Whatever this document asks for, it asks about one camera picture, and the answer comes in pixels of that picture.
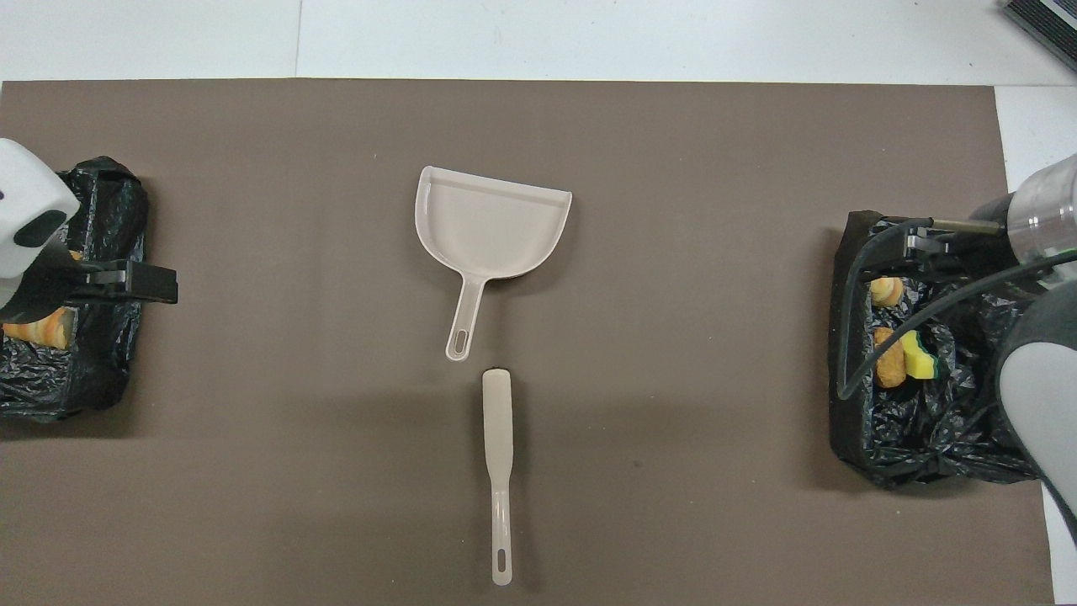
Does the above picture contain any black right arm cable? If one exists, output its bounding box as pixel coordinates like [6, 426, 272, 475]
[837, 216, 1077, 401]

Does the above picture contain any black bag-lined bin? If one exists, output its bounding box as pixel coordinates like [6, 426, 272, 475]
[828, 209, 1053, 489]
[0, 157, 150, 423]

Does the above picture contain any beige plastic dustpan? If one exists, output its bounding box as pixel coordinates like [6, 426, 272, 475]
[413, 165, 574, 363]

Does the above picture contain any brown bread roll toy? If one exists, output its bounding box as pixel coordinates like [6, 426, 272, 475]
[872, 327, 908, 389]

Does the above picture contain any large brown table mat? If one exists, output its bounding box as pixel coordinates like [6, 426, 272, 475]
[0, 78, 1057, 606]

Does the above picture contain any dark ribbed device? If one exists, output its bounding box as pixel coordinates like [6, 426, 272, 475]
[997, 0, 1077, 72]

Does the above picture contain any notched yellow sponge piece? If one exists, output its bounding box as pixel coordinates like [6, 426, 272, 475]
[899, 329, 940, 380]

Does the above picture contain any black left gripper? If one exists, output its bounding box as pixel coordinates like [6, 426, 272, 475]
[0, 246, 180, 325]

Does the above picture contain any beige hand brush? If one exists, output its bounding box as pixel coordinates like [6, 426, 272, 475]
[480, 367, 515, 587]

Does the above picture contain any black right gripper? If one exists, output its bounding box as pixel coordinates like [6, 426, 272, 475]
[902, 217, 1015, 283]

